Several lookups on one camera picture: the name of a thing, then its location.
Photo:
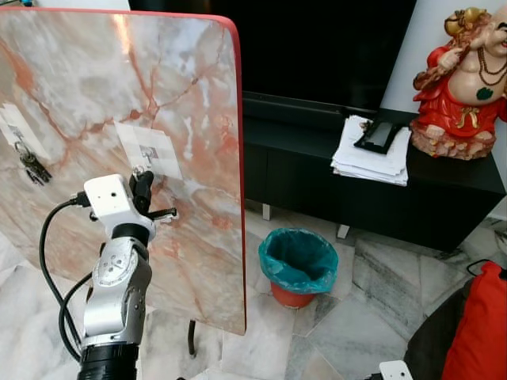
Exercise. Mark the marble pattern table top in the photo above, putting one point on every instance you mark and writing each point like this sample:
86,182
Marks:
182,237

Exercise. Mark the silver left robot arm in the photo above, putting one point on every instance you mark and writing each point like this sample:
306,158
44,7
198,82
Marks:
119,301

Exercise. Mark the bulky dark key bunch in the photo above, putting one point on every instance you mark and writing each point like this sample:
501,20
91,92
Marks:
33,168

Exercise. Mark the red pillow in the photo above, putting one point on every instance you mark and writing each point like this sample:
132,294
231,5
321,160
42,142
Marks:
483,332

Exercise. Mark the orange waste bin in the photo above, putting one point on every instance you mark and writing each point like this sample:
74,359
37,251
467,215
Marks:
293,299

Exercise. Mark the red laughing Buddha statue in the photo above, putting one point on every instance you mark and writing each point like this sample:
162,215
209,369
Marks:
455,103

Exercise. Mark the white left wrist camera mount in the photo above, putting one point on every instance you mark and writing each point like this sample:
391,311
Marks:
111,202

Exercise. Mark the white paper stack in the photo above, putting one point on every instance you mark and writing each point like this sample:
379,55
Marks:
372,168

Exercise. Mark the black flat device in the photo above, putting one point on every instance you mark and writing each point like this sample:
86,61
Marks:
376,136

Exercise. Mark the black television screen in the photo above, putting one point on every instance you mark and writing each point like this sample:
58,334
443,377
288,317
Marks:
301,47

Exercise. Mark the black table leg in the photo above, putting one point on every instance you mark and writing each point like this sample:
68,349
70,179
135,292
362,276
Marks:
192,340

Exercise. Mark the teal bin liner bag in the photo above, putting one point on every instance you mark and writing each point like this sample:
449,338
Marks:
297,261

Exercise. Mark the black TV cabinet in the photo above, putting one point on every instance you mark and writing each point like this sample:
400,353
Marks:
317,190

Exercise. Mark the silver key bunch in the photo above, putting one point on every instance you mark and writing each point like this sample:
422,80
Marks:
141,167

